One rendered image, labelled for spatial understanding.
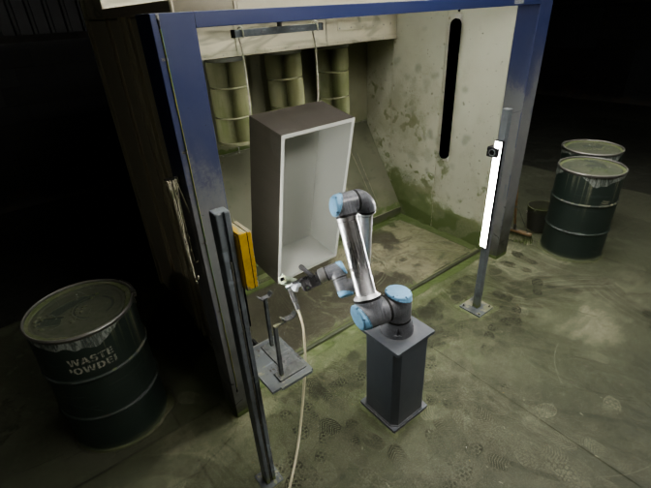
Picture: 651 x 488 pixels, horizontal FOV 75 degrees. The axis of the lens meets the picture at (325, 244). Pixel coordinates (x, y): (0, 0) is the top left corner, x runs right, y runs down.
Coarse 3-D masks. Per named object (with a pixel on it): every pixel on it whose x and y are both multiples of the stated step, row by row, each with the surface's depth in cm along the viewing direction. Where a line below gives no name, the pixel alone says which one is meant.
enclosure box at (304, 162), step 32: (256, 128) 265; (288, 128) 256; (320, 128) 264; (352, 128) 283; (256, 160) 279; (288, 160) 308; (320, 160) 324; (256, 192) 294; (288, 192) 326; (320, 192) 339; (256, 224) 312; (288, 224) 345; (320, 224) 355; (256, 256) 332; (288, 256) 347; (320, 256) 351
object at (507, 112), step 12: (504, 108) 277; (504, 120) 279; (504, 132) 282; (504, 156) 291; (492, 228) 318; (480, 252) 330; (480, 264) 334; (480, 276) 338; (480, 288) 343; (480, 300) 352
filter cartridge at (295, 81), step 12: (264, 60) 375; (276, 60) 365; (288, 60) 366; (300, 60) 377; (276, 72) 369; (288, 72) 370; (300, 72) 379; (276, 84) 375; (288, 84) 374; (300, 84) 382; (276, 96) 380; (288, 96) 381; (300, 96) 385; (276, 108) 387
